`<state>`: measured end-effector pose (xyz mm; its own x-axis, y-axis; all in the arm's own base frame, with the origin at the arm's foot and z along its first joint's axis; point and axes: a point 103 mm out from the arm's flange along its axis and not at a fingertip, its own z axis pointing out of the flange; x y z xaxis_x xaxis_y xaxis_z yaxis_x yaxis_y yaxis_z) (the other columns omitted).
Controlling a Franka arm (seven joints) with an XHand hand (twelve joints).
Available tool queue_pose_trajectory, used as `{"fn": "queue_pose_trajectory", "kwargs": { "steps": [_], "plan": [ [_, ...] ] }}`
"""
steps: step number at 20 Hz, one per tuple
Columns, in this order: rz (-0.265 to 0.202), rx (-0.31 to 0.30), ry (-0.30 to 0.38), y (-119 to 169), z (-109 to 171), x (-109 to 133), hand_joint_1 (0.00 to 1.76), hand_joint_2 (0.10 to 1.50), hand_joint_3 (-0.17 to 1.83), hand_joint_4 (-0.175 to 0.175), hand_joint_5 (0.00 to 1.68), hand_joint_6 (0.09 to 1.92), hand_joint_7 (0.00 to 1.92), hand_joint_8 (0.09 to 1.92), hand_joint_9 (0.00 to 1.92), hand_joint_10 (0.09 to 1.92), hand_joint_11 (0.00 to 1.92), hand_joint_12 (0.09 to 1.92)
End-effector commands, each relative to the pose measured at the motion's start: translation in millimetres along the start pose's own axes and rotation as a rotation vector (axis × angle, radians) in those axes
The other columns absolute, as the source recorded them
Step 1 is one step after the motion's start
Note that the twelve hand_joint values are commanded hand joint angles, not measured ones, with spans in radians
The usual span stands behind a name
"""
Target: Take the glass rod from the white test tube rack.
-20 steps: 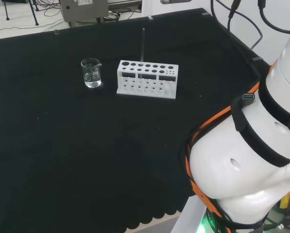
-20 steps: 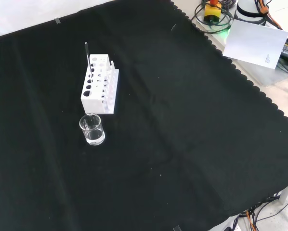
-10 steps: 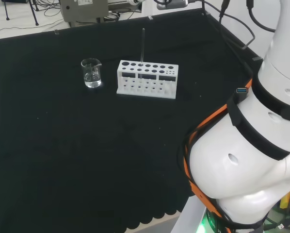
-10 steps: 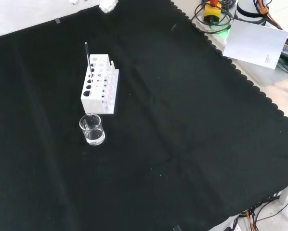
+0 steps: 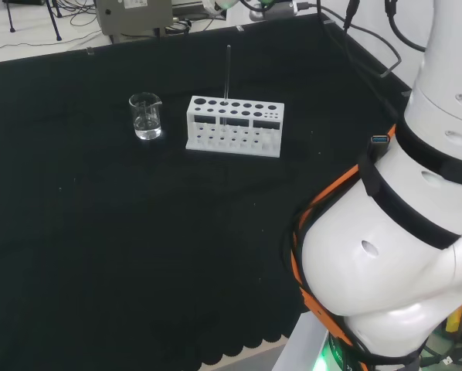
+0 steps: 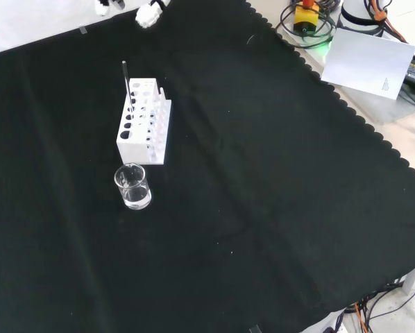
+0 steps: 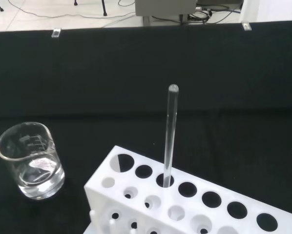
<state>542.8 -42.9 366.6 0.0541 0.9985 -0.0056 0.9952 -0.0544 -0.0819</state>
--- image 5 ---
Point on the yellow stop button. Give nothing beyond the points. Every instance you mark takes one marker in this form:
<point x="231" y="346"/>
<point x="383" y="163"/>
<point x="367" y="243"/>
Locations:
<point x="455" y="320"/>

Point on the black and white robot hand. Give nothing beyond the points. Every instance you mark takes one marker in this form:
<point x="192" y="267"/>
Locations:
<point x="221" y="4"/>

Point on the grey metal control cabinet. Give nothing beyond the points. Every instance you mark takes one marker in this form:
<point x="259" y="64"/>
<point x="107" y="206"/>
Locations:
<point x="138" y="19"/>

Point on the white test tube rack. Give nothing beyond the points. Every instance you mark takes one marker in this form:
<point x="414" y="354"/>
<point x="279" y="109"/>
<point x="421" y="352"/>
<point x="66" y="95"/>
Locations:
<point x="190" y="116"/>

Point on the clear glass beaker with water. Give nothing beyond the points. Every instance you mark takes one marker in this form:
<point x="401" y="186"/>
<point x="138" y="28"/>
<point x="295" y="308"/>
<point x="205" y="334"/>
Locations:
<point x="148" y="131"/>

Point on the black bench cloth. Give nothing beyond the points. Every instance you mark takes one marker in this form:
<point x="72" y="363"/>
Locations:
<point x="99" y="232"/>

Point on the black equipment case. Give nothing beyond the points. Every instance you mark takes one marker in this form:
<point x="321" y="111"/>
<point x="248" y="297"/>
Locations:
<point x="22" y="2"/>

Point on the black tripod leg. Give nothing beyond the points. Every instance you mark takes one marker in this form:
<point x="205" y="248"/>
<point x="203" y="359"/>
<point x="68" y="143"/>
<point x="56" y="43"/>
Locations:
<point x="55" y="23"/>
<point x="10" y="17"/>

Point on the clear glass rod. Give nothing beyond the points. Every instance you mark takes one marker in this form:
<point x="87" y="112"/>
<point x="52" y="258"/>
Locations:
<point x="228" y="69"/>

